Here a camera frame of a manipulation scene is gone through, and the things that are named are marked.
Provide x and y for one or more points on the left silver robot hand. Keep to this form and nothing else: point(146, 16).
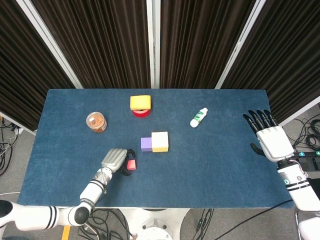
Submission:
point(113, 158)

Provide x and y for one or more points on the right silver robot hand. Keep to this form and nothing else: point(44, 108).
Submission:
point(273, 142)

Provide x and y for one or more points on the small red cube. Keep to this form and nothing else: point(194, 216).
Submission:
point(131, 165)

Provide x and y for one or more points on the purple cube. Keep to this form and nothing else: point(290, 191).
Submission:
point(146, 143)

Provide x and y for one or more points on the large yellow cube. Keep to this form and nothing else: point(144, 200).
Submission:
point(160, 140)

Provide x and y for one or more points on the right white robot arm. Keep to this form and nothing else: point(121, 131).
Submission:
point(300, 192)

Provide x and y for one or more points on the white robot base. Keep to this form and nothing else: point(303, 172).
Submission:
point(155, 225)

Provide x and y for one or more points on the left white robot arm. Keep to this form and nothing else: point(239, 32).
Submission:
point(32, 217)

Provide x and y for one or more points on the clear jar orange contents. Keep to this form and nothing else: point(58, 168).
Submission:
point(96, 122)

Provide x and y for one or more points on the black foot pedals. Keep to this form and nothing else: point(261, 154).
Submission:
point(311, 163)

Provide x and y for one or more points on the black trouser leg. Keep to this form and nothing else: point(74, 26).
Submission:
point(315, 181)

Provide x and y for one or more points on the yellow sponge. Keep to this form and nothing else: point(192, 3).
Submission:
point(140, 102)

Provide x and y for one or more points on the white bottle green label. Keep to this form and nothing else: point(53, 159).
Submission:
point(198, 117)

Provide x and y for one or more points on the blue table mat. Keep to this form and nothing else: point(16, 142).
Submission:
point(200, 175)

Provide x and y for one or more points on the dark brown curtain panel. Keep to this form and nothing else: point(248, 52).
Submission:
point(22, 75)
point(100, 42)
point(200, 42)
point(287, 62)

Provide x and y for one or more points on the yellow floor tape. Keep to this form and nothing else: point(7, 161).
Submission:
point(66, 232)

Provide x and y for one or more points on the white frame post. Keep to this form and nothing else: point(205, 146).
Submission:
point(240, 47)
point(153, 42)
point(50, 42)

